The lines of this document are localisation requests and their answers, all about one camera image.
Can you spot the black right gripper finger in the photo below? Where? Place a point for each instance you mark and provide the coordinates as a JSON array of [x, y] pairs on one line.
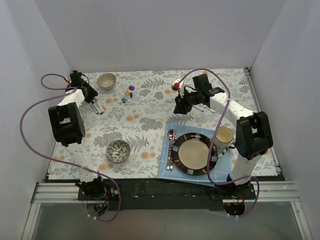
[[179, 101], [182, 107]]

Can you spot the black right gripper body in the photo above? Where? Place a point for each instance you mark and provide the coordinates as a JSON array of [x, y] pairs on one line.
[[182, 103]]

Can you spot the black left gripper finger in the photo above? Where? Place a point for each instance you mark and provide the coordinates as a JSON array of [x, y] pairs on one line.
[[90, 95], [89, 89]]

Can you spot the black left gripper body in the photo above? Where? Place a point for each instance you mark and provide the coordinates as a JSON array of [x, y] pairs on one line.
[[90, 94]]

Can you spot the green white marker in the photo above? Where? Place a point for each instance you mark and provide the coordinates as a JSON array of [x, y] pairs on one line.
[[196, 108]]

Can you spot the purple highlighter cap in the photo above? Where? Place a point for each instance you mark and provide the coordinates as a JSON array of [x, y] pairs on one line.
[[131, 87]]

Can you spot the lilac capped white marker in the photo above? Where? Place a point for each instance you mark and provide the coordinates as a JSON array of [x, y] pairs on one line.
[[101, 105]]

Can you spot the peach capped white marker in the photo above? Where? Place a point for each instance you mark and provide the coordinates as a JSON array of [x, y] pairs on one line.
[[210, 110]]

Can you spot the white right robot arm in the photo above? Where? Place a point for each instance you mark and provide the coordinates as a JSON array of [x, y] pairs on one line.
[[253, 137]]

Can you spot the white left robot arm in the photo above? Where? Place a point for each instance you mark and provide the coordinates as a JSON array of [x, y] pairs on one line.
[[68, 129]]

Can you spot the grey tipped white marker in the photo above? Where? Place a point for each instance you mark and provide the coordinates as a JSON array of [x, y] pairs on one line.
[[95, 109]]

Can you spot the small patterned brown bowl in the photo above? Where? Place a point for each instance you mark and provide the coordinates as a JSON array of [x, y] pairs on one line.
[[106, 81]]

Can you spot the silver fork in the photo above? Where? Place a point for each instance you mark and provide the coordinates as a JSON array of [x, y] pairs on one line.
[[172, 150]]

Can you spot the silver spoon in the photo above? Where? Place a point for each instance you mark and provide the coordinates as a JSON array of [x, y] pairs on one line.
[[170, 142]]

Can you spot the striped rim dinner plate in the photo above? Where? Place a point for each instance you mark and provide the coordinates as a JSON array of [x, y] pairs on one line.
[[190, 153]]

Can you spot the floral patterned table mat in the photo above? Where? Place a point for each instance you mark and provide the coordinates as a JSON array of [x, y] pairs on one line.
[[142, 120]]

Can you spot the leaf patterned bowl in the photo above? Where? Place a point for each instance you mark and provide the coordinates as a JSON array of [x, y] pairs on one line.
[[118, 151]]

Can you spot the blue checked cloth napkin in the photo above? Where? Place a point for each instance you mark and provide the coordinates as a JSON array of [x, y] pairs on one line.
[[219, 172]]

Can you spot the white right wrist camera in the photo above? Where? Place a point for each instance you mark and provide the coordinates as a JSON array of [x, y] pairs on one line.
[[178, 85]]

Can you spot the cream mug black handle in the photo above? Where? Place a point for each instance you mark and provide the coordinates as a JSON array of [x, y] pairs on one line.
[[224, 138]]

